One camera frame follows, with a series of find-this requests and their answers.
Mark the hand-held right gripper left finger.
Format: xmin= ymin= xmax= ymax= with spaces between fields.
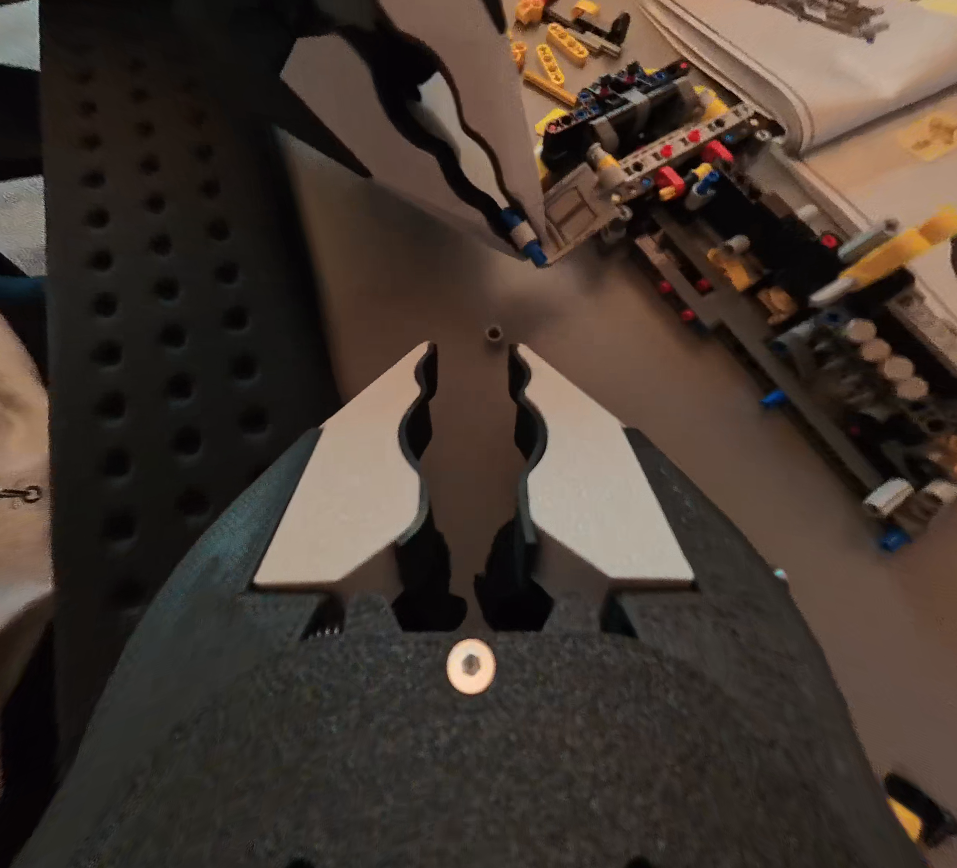
xmin=251 ymin=339 xmax=468 ymax=633

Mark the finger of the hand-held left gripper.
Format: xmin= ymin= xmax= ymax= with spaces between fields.
xmin=279 ymin=33 xmax=524 ymax=262
xmin=368 ymin=0 xmax=553 ymax=264

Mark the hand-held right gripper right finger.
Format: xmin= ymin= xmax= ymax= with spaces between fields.
xmin=475 ymin=342 xmax=698 ymax=633

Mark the blue lego pin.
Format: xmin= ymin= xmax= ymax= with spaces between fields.
xmin=498 ymin=206 xmax=552 ymax=269

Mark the grey lego panel piece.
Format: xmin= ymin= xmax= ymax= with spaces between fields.
xmin=540 ymin=161 xmax=631 ymax=265

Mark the lego car chassis model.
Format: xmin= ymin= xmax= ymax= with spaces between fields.
xmin=532 ymin=57 xmax=957 ymax=557

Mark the pile of yellow lego pieces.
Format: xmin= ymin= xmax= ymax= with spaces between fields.
xmin=504 ymin=0 xmax=634 ymax=101

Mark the open lego instruction booklet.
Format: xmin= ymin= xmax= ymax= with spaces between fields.
xmin=576 ymin=0 xmax=957 ymax=334

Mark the yellow and black lego piece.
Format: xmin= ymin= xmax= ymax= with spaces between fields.
xmin=884 ymin=771 xmax=957 ymax=848

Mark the black perforated chair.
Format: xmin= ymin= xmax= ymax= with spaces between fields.
xmin=36 ymin=0 xmax=375 ymax=779

